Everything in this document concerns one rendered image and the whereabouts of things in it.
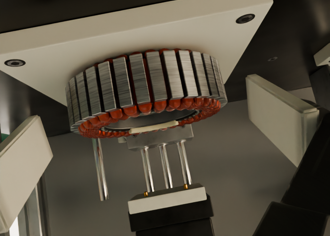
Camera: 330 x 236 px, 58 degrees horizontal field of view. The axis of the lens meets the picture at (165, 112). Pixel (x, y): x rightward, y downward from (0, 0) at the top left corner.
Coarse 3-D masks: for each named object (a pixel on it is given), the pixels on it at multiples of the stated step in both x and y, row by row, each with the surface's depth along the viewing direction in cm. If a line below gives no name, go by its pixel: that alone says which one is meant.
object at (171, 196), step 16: (176, 144) 35; (144, 160) 35; (144, 176) 35; (160, 192) 25; (176, 192) 23; (192, 192) 23; (144, 208) 23; (160, 208) 23; (176, 208) 25; (192, 208) 25; (208, 208) 25; (144, 224) 24; (160, 224) 24; (176, 224) 25; (192, 224) 24; (208, 224) 24
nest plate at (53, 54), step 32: (192, 0) 15; (224, 0) 15; (256, 0) 15; (32, 32) 15; (64, 32) 15; (96, 32) 15; (128, 32) 15; (160, 32) 16; (192, 32) 16; (224, 32) 17; (0, 64) 16; (32, 64) 17; (64, 64) 17; (224, 64) 23; (64, 96) 24
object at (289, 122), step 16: (256, 80) 17; (256, 96) 17; (272, 96) 15; (288, 96) 14; (256, 112) 18; (272, 112) 15; (288, 112) 13; (304, 112) 12; (272, 128) 16; (288, 128) 13; (304, 128) 12; (288, 144) 14; (304, 144) 12
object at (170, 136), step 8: (168, 128) 34; (176, 128) 33; (184, 128) 33; (128, 136) 34; (136, 136) 33; (144, 136) 33; (152, 136) 33; (160, 136) 33; (168, 136) 33; (176, 136) 33; (184, 136) 33; (192, 136) 33; (128, 144) 33; (136, 144) 33; (144, 144) 33; (152, 144) 33; (160, 144) 35; (168, 144) 37
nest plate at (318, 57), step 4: (328, 44) 27; (324, 48) 28; (328, 48) 27; (320, 52) 28; (324, 52) 28; (328, 52) 27; (316, 56) 29; (320, 56) 28; (324, 56) 28; (328, 56) 27; (316, 60) 29; (320, 60) 29; (324, 60) 28; (328, 60) 28; (316, 64) 29; (320, 64) 29; (324, 64) 29
